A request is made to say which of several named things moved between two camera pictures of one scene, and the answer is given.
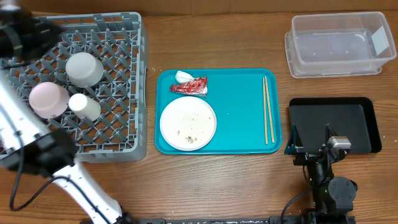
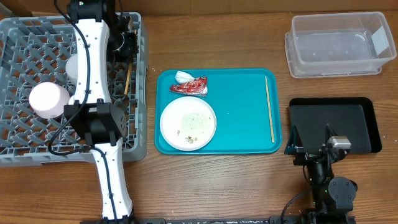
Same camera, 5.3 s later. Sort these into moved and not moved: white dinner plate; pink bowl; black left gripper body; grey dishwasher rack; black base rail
Moved: black left gripper body
Not moved: white dinner plate; grey dishwasher rack; pink bowl; black base rail
